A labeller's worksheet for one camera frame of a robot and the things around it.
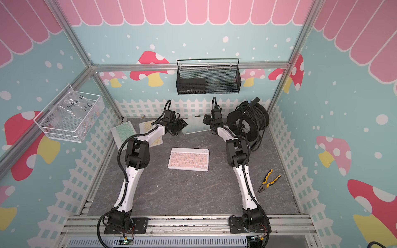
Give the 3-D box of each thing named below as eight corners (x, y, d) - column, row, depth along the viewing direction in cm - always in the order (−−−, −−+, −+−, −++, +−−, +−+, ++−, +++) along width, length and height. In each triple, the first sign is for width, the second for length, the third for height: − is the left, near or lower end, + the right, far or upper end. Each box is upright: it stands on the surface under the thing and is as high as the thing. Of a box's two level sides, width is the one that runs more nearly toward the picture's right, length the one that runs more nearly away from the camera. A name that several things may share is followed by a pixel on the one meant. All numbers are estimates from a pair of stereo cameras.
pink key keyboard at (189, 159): (168, 171, 95) (167, 169, 93) (171, 149, 105) (170, 147, 103) (209, 171, 95) (209, 169, 93) (208, 149, 105) (208, 147, 103)
